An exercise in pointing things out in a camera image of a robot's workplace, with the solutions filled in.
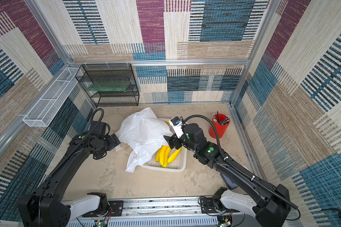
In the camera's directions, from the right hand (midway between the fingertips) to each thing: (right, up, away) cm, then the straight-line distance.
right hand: (174, 132), depth 74 cm
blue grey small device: (+31, -29, +3) cm, 42 cm away
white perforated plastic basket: (+3, -20, +13) cm, 24 cm away
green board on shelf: (-36, +30, +26) cm, 54 cm away
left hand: (-34, -8, +6) cm, 35 cm away
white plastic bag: (-19, -1, +9) cm, 21 cm away
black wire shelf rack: (-45, +40, +28) cm, 66 cm away
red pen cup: (+32, 0, +23) cm, 39 cm away
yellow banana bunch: (-7, -14, +11) cm, 19 cm away
